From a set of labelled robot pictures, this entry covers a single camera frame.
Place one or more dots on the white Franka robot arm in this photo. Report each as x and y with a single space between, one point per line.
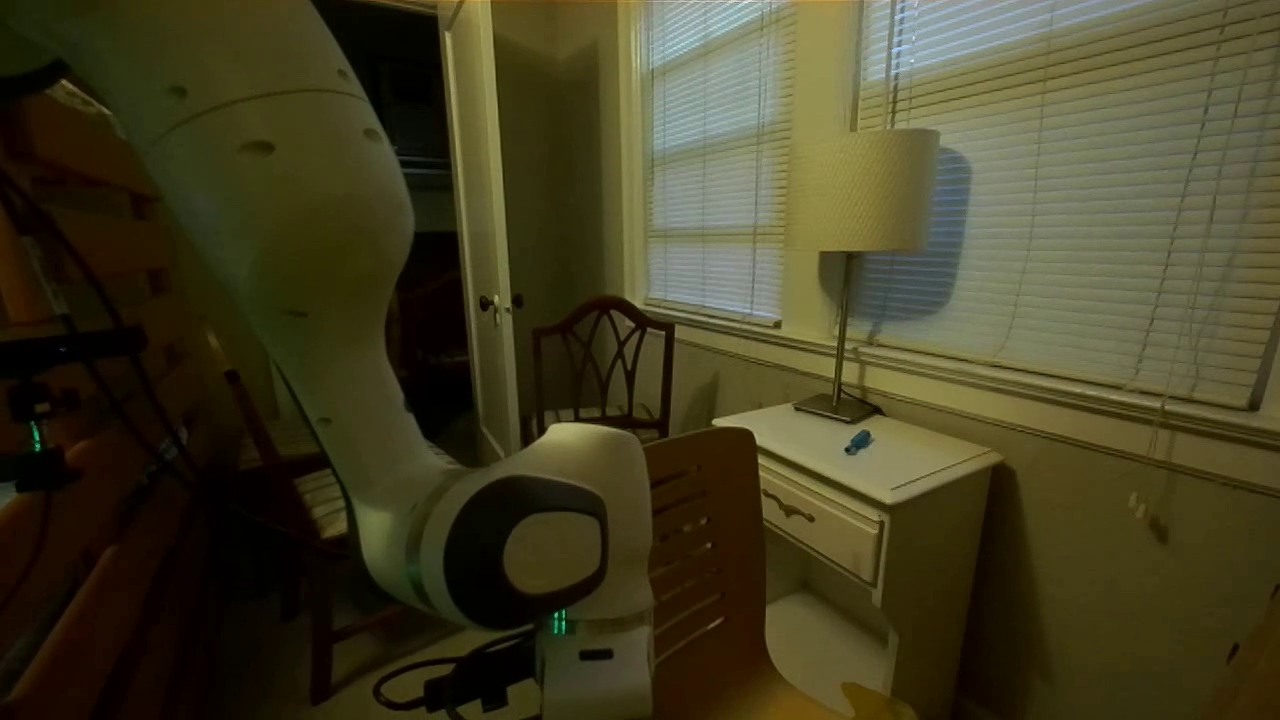
265 202

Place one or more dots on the white nightstand drawer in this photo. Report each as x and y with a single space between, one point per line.
821 523

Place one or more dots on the dark wooden ornate-back chair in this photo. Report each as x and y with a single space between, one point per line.
601 363

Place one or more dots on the white door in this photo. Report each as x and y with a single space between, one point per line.
486 267

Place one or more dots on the narrow white window blind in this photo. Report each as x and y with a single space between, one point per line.
712 162

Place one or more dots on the light wooden slatted chair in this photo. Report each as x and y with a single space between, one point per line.
705 575

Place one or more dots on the small blue object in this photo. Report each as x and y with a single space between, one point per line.
856 443

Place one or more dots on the table lamp with cream shade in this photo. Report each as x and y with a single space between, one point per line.
874 186

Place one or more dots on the white nightstand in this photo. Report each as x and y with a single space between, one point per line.
934 560

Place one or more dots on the wide white window blind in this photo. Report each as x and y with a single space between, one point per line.
1092 202

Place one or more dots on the brown wooden furniture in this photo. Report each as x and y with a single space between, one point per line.
83 613

